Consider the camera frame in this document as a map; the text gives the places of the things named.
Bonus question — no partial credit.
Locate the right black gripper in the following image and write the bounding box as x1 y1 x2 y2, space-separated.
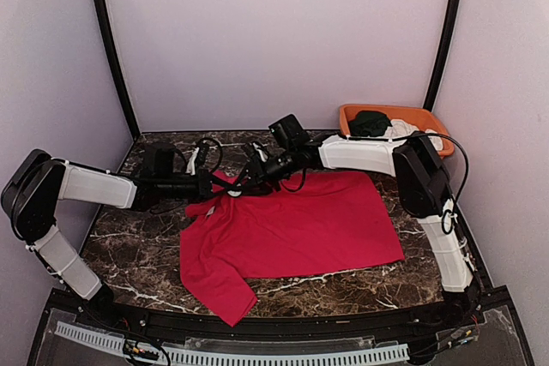
232 146 299 194

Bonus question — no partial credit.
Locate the red t-shirt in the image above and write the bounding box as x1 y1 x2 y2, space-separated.
179 171 404 327

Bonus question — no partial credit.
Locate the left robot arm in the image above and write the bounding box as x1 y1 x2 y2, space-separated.
1 141 229 328

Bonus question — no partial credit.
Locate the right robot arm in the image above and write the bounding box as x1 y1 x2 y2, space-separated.
229 114 474 327

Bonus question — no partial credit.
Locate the dark green garment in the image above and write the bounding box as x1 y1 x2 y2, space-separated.
348 111 392 137

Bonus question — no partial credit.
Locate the white garment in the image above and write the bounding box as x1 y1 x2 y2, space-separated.
383 119 443 152

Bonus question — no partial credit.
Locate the orange plastic basin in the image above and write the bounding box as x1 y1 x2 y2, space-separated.
339 104 455 158

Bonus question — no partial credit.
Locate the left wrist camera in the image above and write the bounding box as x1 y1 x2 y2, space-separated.
185 137 223 175

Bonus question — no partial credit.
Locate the black front rail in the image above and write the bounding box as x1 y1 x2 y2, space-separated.
46 288 511 348

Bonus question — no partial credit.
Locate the white slotted cable duct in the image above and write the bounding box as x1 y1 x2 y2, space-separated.
54 321 410 366

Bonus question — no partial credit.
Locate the left black frame post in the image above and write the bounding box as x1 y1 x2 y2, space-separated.
93 0 141 141

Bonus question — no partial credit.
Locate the black frame post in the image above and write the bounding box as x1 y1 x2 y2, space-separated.
93 0 141 141
423 0 461 111

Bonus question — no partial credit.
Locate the right black frame post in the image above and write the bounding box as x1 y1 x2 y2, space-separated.
423 0 461 111

